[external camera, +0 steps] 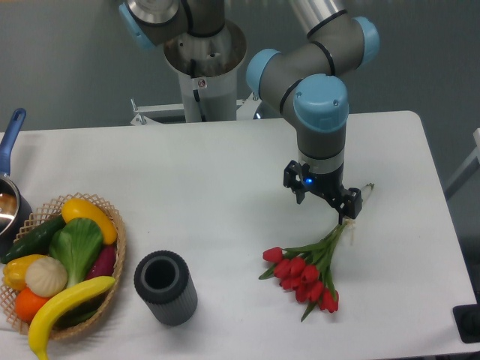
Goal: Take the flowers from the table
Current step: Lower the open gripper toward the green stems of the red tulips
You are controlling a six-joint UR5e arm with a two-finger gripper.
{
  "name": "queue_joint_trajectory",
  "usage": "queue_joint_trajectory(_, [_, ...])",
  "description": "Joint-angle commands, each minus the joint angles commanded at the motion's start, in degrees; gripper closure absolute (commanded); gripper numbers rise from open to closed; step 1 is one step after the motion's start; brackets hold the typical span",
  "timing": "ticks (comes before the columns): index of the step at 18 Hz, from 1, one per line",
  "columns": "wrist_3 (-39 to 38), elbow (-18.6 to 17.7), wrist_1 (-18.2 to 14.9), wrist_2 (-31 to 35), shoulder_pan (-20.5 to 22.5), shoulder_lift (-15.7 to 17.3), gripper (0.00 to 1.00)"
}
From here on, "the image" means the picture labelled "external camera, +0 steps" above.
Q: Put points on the black device at table edge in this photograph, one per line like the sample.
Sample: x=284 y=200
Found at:
x=467 y=322

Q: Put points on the green plastic cucumber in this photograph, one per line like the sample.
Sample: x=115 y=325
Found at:
x=35 y=241

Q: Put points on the dark grey ribbed vase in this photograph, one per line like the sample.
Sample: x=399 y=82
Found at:
x=163 y=281

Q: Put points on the orange plastic fruit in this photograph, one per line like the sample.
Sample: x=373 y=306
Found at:
x=27 y=304

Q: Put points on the yellow plastic bell pepper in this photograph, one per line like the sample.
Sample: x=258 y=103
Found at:
x=14 y=273

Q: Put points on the red tulip bouquet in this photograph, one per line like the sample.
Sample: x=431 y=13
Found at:
x=306 y=271

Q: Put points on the white frame at right edge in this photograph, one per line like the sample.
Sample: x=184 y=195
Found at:
x=465 y=171

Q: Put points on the purple plastic eggplant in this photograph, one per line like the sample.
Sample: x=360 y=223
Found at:
x=104 y=264

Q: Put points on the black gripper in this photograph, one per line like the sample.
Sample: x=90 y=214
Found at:
x=300 y=180

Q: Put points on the yellow plastic banana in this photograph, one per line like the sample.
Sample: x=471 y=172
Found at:
x=44 y=320

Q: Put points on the blue handled saucepan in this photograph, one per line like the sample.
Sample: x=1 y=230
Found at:
x=15 y=210

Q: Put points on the yellow plastic squash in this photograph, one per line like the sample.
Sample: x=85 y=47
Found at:
x=81 y=208

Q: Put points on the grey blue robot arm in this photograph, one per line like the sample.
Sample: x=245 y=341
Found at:
x=304 y=86

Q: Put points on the green plastic lettuce leaf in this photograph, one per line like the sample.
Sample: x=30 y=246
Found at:
x=77 y=246

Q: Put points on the woven wicker basket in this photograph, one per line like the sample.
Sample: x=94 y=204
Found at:
x=83 y=316

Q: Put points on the white plastic garlic bulb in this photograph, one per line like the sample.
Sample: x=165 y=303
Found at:
x=46 y=277

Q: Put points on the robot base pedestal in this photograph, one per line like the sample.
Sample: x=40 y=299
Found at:
x=206 y=51

